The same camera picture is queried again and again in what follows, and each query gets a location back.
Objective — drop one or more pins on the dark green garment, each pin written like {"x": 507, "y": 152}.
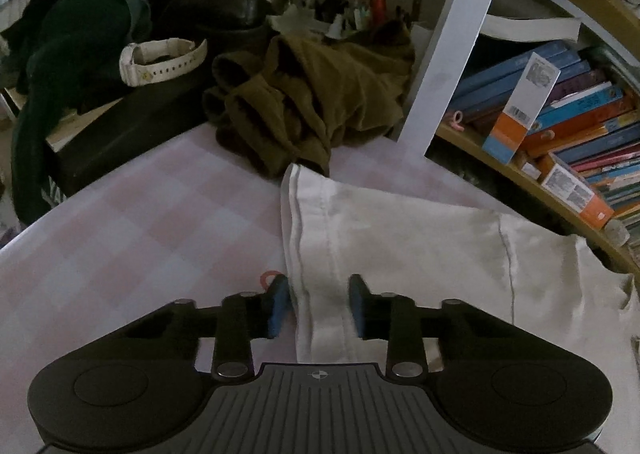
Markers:
{"x": 65, "y": 59}

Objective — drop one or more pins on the cream sweatshirt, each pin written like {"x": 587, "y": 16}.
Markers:
{"x": 425, "y": 259}

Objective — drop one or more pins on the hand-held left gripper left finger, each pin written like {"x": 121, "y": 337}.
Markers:
{"x": 277, "y": 306}

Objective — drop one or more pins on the red figurine pen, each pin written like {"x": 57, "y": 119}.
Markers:
{"x": 380, "y": 2}

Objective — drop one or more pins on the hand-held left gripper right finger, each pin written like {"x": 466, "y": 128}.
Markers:
{"x": 357, "y": 306}

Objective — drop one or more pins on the pink checked bed sheet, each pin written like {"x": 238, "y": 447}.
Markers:
{"x": 150, "y": 234}

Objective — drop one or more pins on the tall orange blue white box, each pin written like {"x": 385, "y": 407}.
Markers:
{"x": 520, "y": 109}

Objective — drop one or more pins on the black box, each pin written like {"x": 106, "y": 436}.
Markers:
{"x": 135, "y": 124}

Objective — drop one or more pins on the wooden bookshelf with white frame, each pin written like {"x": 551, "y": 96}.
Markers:
{"x": 450, "y": 9}

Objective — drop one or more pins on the flat white orange box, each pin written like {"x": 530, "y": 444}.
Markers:
{"x": 575, "y": 189}

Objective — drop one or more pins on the dark brown leather bag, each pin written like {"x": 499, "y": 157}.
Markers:
{"x": 220, "y": 4}

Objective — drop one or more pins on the white book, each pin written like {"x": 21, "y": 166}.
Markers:
{"x": 530, "y": 27}

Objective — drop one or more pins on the small white box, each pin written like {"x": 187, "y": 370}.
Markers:
{"x": 616, "y": 234}

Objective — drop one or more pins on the row of colourful books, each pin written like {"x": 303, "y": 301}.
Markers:
{"x": 590, "y": 109}

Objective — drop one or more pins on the white wristwatch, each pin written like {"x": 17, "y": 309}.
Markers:
{"x": 160, "y": 57}

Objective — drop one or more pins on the pink hair clip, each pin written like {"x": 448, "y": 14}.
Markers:
{"x": 457, "y": 119}

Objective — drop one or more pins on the olive brown garment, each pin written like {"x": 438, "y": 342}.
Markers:
{"x": 310, "y": 99}

